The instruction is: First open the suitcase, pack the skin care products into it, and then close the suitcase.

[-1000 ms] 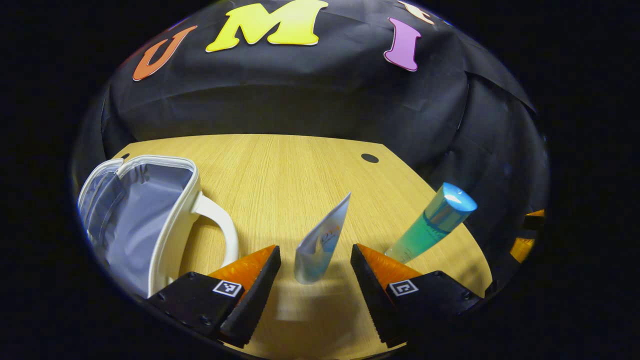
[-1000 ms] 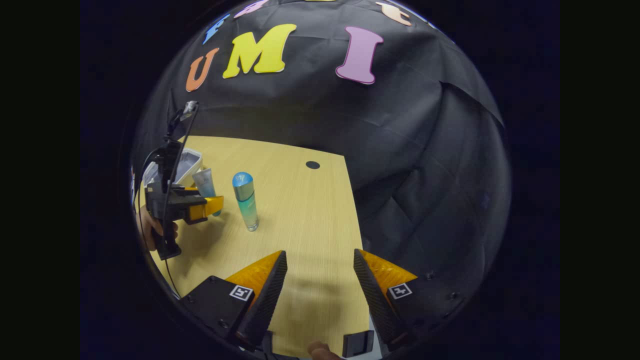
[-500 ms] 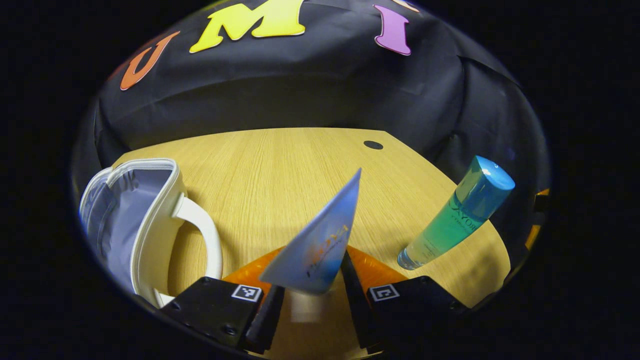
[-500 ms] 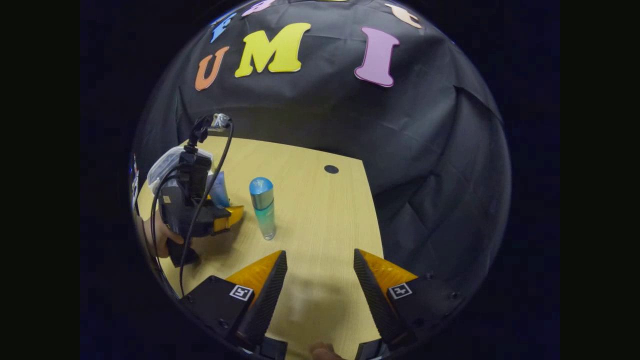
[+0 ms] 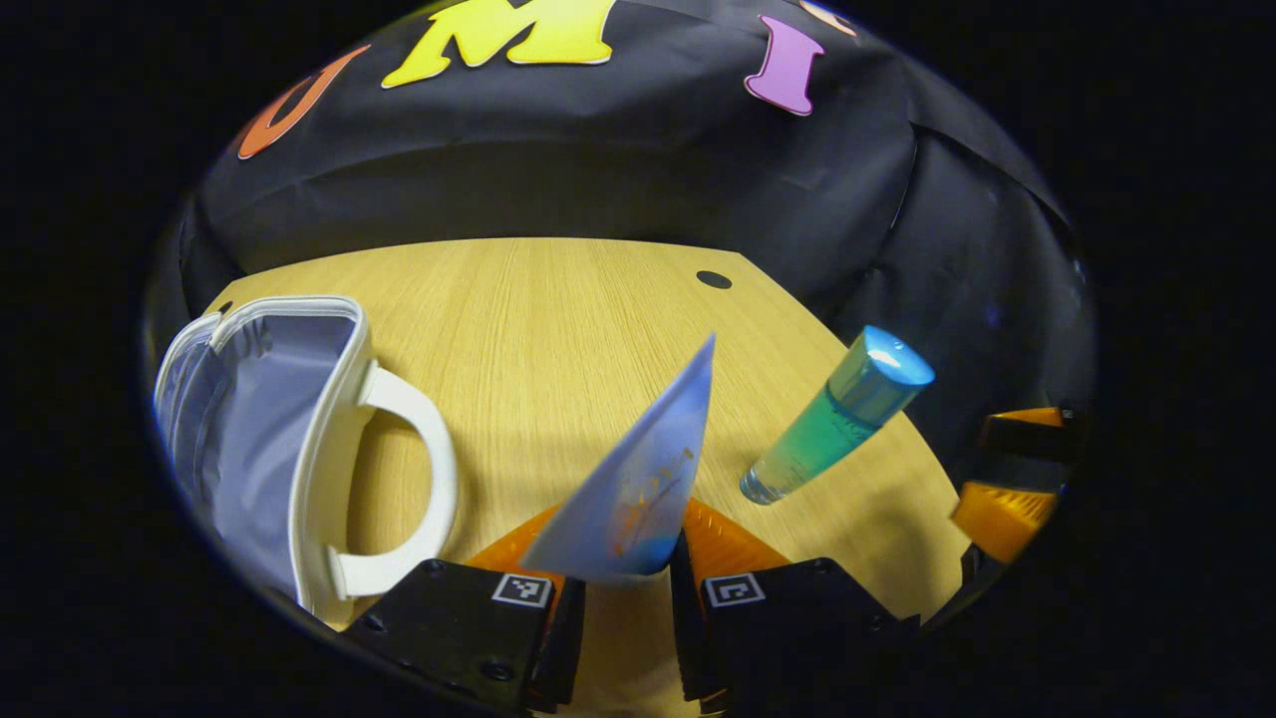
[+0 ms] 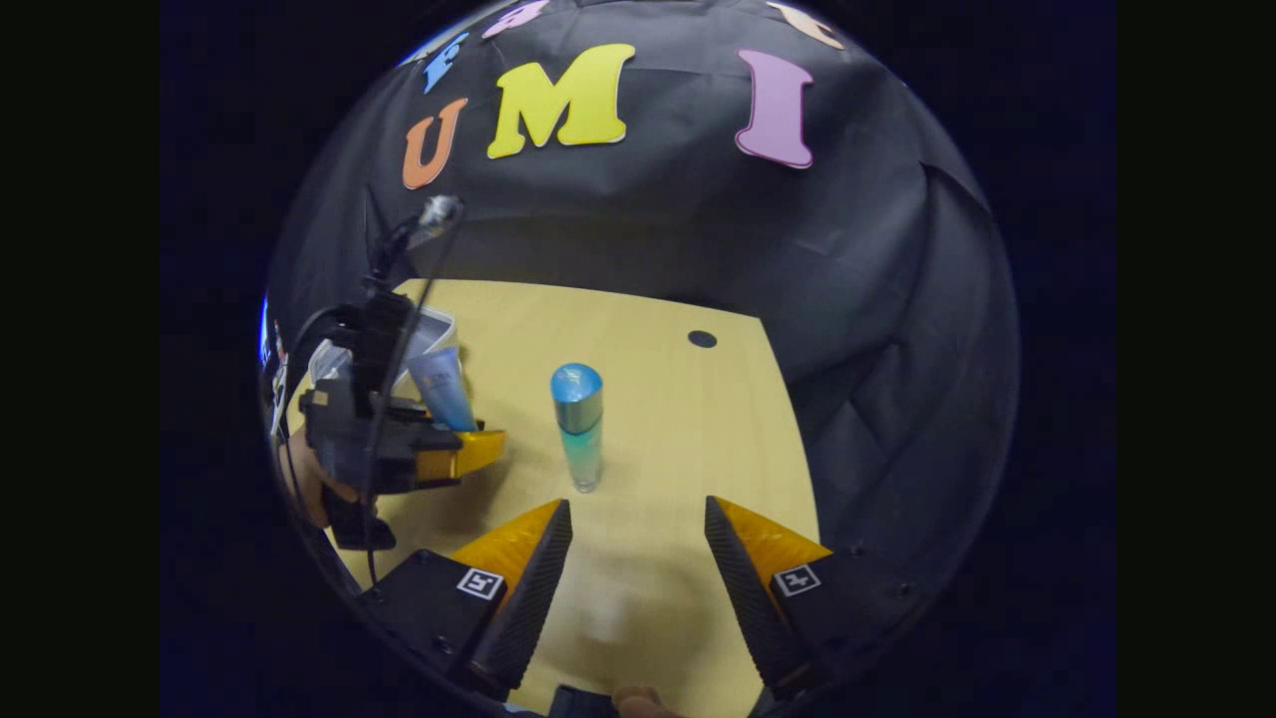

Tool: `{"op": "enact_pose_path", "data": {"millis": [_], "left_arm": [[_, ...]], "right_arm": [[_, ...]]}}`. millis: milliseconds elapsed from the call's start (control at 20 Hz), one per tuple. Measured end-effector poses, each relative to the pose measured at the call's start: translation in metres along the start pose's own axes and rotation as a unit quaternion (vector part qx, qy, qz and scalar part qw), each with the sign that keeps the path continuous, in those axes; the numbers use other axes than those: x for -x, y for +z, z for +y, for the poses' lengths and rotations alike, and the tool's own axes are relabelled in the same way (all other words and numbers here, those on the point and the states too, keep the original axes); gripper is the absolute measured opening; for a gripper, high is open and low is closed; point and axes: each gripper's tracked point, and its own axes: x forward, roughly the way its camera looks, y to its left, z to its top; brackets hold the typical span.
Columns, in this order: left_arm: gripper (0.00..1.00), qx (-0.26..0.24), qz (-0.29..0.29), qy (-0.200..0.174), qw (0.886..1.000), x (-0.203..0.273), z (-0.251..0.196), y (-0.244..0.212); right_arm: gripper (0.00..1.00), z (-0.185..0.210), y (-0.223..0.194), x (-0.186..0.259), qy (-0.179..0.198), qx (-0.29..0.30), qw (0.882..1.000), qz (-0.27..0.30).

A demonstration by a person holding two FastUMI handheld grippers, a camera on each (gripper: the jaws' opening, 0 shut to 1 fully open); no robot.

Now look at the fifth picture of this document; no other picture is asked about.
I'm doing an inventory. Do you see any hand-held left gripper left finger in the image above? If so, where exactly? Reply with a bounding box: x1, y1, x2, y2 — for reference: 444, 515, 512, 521
344, 507, 587, 714

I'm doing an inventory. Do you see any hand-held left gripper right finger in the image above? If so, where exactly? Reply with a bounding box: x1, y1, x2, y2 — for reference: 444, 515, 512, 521
668, 497, 920, 714

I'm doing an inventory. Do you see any blue-capped teal bottle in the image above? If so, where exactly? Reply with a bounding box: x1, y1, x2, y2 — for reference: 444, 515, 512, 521
739, 324, 936, 507

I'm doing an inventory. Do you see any white suitcase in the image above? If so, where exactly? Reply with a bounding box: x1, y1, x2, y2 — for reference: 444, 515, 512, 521
153, 294, 460, 631

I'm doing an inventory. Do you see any black backdrop cloth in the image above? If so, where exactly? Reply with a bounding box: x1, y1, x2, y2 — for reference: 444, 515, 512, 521
150, 0, 1098, 480

